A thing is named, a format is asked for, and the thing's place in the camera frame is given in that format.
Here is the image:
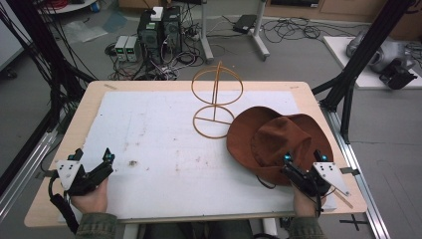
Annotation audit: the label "flat black box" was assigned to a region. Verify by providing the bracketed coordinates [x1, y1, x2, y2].
[232, 13, 259, 35]

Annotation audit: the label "black strap cable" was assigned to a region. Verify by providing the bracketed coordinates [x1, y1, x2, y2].
[48, 173, 81, 235]

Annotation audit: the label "thin black cable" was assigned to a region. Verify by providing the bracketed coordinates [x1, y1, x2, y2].
[308, 180, 332, 218]

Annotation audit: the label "black metal frame post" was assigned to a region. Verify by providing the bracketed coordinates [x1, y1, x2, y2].
[311, 0, 417, 144]
[0, 0, 98, 197]

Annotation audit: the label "white stand leg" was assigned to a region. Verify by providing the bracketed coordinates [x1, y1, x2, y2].
[249, 0, 271, 62]
[198, 0, 216, 65]

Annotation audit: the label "black device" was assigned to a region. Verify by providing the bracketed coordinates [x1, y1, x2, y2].
[378, 62, 419, 91]

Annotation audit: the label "grey power supply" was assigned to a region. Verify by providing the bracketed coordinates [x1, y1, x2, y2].
[124, 36, 142, 63]
[113, 35, 129, 62]

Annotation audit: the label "tangle of black floor cables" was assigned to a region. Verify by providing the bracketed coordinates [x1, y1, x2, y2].
[260, 16, 357, 45]

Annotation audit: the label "white floor platform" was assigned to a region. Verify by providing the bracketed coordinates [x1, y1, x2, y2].
[322, 35, 422, 91]

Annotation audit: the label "brown felt cowboy hat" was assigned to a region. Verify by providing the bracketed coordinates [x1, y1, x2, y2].
[226, 106, 334, 187]

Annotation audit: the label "black computer tower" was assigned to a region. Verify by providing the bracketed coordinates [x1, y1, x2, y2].
[161, 5, 183, 57]
[136, 10, 164, 65]

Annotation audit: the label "person's left hand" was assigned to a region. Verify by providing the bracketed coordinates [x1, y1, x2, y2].
[70, 177, 109, 214]

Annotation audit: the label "person's legs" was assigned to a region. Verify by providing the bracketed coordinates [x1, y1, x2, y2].
[141, 219, 257, 239]

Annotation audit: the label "white foam mat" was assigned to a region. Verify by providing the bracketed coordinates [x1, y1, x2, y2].
[58, 90, 337, 223]

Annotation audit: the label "person's right hand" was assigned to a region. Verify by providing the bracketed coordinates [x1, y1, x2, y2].
[292, 185, 327, 218]

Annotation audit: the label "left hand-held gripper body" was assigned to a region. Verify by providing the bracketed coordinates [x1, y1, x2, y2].
[55, 159, 114, 197]

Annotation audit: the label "aluminium rail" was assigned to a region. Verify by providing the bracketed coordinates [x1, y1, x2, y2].
[0, 127, 60, 222]
[318, 101, 392, 239]

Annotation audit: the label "clear plastic sheet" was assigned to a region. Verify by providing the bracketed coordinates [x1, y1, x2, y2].
[61, 19, 108, 45]

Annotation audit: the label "wooden ring hat stand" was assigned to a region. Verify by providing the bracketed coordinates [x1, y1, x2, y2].
[191, 60, 245, 139]

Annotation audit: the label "tangle of cables by computers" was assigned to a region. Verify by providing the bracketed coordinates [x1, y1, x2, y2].
[104, 29, 207, 82]

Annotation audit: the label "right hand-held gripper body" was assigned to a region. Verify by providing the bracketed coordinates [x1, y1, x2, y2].
[280, 160, 351, 198]

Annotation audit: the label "grey rounded machine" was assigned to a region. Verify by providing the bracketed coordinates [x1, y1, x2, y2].
[345, 30, 416, 75]

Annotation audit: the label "thin wooden stick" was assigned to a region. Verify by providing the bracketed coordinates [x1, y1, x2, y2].
[332, 188, 354, 210]

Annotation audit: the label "white box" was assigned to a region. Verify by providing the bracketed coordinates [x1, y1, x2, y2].
[150, 6, 164, 22]

